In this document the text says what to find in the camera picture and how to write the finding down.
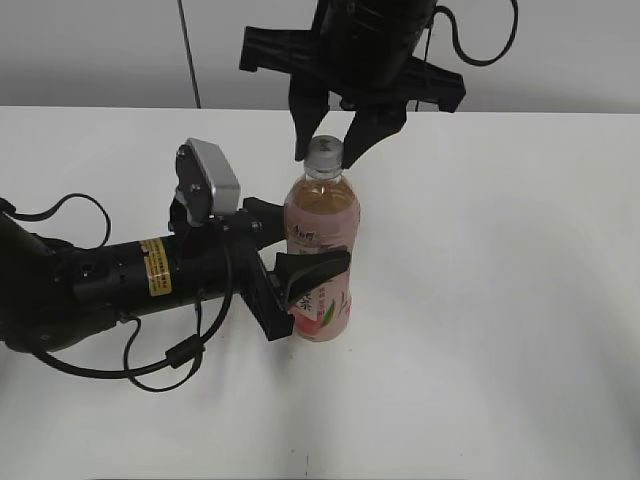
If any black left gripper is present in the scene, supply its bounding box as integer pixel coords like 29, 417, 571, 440
173, 197, 351, 342

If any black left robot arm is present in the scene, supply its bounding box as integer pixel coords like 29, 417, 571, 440
1, 197, 351, 352

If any white bottle cap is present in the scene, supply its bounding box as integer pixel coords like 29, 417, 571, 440
304, 135, 344, 171

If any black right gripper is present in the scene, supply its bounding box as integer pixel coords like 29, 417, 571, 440
239, 1, 466, 169

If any peach oolong tea bottle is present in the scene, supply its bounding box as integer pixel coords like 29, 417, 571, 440
284, 174, 361, 342

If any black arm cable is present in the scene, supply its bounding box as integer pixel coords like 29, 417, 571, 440
413, 0, 520, 112
9, 193, 234, 393

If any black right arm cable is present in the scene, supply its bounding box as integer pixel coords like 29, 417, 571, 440
413, 0, 520, 112

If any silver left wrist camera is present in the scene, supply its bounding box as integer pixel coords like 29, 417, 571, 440
169, 138, 241, 233

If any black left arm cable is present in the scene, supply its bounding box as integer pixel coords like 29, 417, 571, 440
9, 193, 234, 393

